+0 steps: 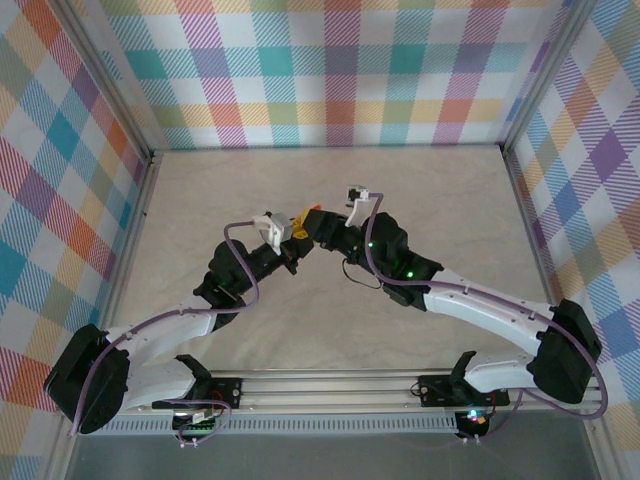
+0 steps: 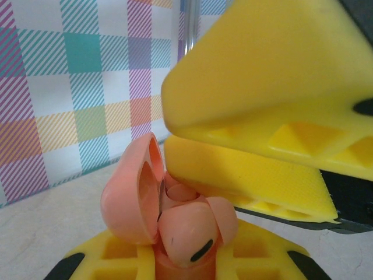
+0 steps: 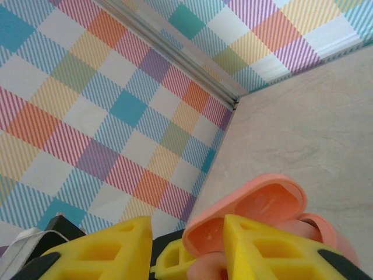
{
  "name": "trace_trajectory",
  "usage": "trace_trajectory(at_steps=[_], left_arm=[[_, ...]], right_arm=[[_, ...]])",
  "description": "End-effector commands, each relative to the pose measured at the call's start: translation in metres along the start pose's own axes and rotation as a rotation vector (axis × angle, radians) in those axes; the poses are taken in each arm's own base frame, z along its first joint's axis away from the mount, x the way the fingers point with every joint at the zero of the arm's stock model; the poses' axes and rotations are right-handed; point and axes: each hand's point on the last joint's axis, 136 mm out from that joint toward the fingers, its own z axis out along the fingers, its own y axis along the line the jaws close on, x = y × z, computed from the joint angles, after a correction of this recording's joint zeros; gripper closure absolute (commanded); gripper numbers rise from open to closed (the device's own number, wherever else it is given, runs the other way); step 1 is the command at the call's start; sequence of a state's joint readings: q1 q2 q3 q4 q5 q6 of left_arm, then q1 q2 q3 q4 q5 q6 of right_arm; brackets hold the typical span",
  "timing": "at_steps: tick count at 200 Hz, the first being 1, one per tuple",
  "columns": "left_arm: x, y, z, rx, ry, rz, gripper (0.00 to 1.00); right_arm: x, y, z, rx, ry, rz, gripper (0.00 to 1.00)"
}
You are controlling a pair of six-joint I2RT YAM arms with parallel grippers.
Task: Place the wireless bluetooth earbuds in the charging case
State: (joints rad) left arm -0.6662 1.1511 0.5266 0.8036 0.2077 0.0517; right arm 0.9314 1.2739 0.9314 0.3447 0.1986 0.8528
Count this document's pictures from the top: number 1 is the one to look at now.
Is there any left electronics board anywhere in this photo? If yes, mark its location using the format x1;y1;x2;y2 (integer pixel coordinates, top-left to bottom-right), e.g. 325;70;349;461
172;410;224;437

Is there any electronics board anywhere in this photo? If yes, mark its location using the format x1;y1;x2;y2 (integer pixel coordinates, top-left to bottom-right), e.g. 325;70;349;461
457;408;490;440
172;410;224;437

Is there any right electronics board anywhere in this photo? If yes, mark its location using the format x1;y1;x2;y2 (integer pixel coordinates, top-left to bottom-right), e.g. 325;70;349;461
457;408;490;440

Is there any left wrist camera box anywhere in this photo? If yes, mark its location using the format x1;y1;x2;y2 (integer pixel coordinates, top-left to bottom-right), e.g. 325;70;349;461
251;211;297;252

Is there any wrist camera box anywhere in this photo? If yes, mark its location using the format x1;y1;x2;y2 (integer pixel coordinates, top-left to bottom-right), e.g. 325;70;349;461
251;211;297;252
344;184;375;227

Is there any thin black cable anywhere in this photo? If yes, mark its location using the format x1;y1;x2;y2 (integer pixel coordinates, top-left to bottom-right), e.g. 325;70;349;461
339;257;384;290

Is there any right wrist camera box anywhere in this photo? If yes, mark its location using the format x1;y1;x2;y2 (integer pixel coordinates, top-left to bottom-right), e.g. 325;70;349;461
344;184;375;227

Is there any aluminium side rail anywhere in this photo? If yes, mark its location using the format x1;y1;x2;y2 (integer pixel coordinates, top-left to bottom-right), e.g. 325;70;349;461
501;147;569;306
99;149;164;331

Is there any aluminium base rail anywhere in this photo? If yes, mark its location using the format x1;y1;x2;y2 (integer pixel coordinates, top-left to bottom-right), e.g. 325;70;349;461
119;368;606;417

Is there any grey slotted cable duct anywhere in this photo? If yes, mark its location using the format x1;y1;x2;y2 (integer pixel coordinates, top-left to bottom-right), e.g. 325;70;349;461
79;418;459;436

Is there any aluminium frame post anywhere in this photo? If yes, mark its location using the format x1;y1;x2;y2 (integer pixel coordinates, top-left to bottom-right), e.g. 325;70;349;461
59;0;164;169
499;0;599;156

